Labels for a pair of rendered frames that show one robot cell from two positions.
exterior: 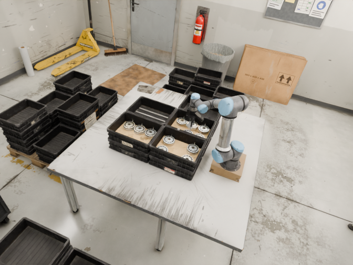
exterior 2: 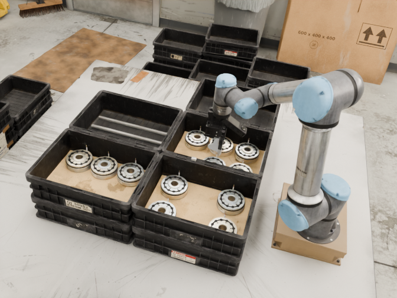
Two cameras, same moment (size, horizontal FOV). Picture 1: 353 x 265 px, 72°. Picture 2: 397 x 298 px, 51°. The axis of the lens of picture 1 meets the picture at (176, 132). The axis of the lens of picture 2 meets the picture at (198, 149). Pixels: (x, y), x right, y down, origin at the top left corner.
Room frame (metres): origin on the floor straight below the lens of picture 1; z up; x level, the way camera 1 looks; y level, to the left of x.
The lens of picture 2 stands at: (0.43, 0.09, 2.00)
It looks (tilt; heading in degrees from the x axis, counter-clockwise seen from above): 41 degrees down; 355
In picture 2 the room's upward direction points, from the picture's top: 7 degrees clockwise
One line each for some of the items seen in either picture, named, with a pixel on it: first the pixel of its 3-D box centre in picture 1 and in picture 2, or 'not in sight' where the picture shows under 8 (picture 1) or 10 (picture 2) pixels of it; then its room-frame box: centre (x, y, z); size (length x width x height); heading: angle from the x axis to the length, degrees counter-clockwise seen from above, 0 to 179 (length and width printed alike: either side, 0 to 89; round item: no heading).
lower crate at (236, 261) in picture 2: (176, 156); (195, 222); (1.44, -0.03, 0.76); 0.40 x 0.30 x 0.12; 72
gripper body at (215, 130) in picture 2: (191, 114); (218, 122); (1.77, -0.11, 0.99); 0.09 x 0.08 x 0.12; 77
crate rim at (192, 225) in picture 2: (178, 143); (199, 193); (1.44, -0.03, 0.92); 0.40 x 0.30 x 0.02; 72
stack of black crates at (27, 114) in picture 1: (28, 126); not in sight; (1.94, 1.66, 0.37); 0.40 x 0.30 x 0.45; 164
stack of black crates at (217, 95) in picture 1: (225, 107); (273, 99); (2.90, -0.64, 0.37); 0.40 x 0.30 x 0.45; 74
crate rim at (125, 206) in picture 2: (135, 128); (95, 165); (1.56, 0.35, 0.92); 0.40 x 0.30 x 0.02; 72
